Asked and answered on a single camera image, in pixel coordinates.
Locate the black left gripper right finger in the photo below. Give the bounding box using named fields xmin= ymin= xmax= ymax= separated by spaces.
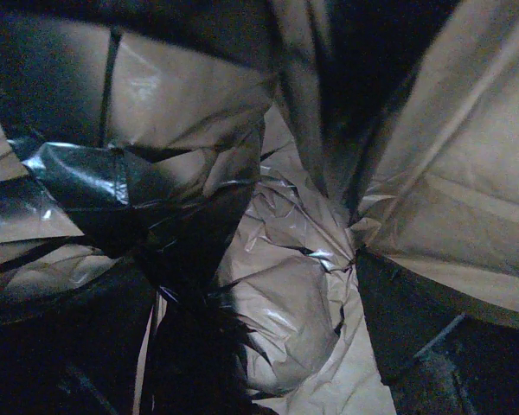
xmin=356 ymin=249 xmax=519 ymax=414

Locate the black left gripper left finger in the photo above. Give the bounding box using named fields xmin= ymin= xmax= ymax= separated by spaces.
xmin=0 ymin=259 xmax=155 ymax=414

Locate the black trash bag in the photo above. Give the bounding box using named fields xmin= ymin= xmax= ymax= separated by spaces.
xmin=0 ymin=0 xmax=519 ymax=415

